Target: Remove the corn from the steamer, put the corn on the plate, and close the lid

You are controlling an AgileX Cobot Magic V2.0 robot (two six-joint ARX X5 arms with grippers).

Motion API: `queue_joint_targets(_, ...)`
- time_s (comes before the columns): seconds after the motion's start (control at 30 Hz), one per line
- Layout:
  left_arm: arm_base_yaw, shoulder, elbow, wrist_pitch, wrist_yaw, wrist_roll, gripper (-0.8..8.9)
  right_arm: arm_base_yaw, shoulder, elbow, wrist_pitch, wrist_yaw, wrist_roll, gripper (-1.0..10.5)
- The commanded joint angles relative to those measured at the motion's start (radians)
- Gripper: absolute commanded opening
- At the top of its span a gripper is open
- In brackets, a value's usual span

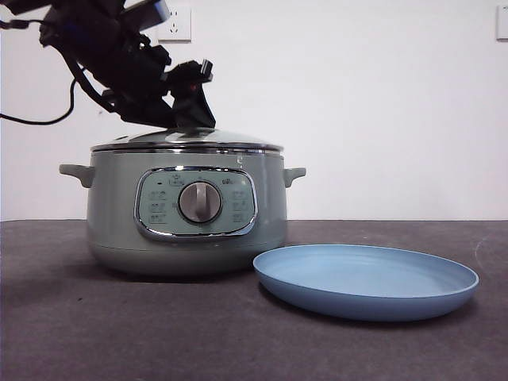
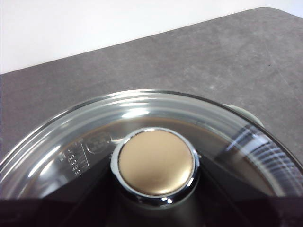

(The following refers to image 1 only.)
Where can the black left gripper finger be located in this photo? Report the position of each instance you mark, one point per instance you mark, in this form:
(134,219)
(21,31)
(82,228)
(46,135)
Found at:
(147,111)
(194,107)

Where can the glass lid with green knob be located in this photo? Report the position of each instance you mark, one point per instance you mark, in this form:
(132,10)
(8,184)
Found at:
(222,139)

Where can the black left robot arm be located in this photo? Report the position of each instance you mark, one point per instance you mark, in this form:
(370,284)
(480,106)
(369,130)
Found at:
(107,51)

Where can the pale green electric steamer pot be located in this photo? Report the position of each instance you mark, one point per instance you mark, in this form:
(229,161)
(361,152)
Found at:
(119,214)

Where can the blue round plate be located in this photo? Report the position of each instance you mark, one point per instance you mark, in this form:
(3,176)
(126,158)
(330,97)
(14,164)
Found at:
(365,278)

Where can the white wall socket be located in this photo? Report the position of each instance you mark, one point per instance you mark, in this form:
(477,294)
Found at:
(180,25)

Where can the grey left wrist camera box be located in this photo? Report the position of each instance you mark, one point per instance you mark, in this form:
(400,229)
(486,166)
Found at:
(152,12)

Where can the white wall plate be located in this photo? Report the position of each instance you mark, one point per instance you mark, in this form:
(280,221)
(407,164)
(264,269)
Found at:
(503,23)

